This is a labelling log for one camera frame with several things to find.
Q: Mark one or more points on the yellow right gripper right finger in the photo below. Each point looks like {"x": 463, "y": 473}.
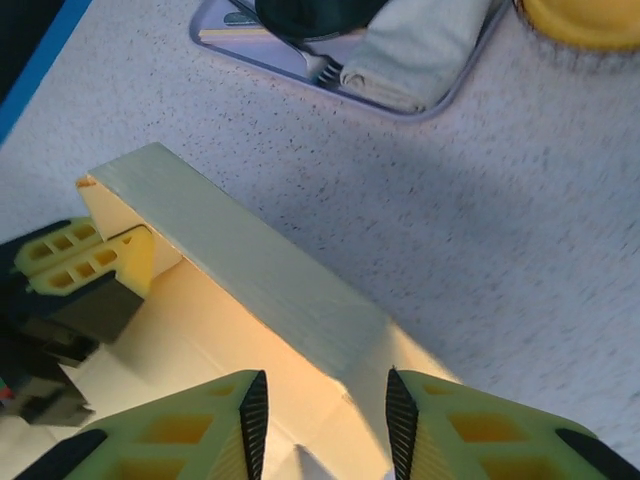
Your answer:
{"x": 475, "y": 440}

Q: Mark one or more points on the folded beige cloth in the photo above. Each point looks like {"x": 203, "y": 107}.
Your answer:
{"x": 415, "y": 55}

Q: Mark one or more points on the blue table edge strip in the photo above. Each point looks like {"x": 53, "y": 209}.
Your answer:
{"x": 45, "y": 60}

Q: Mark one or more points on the patterned bowl with yellow inside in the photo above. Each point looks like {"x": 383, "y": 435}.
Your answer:
{"x": 585, "y": 25}

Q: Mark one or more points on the yellow paper box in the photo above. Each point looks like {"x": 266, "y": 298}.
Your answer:
{"x": 250, "y": 260}

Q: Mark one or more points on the dark metal utensil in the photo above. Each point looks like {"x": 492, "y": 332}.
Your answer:
{"x": 242, "y": 18}

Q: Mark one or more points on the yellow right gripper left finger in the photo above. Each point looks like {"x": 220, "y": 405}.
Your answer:
{"x": 165, "y": 440}

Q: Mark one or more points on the metal fork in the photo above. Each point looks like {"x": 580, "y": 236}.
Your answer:
{"x": 325, "y": 67}

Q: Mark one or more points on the black round plate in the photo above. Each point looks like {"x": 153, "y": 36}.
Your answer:
{"x": 320, "y": 17}

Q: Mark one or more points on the lavender plastic tray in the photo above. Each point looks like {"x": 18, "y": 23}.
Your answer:
{"x": 250, "y": 52}

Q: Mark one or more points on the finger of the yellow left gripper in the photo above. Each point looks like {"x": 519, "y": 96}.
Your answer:
{"x": 50, "y": 247}
{"x": 132, "y": 260}

